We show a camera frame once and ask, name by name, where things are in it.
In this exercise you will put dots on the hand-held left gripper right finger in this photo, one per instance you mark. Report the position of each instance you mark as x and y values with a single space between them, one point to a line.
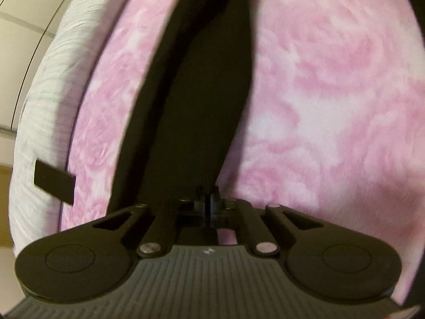
212 210

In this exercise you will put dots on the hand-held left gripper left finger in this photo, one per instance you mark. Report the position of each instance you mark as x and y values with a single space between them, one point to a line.
201 210

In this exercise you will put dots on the black garment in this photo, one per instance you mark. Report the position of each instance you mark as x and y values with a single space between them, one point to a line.
199 106

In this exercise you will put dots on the white mattress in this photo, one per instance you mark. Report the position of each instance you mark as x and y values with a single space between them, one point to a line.
43 106

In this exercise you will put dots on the pink floral bed sheet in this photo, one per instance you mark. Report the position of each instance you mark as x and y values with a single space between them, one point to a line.
332 106

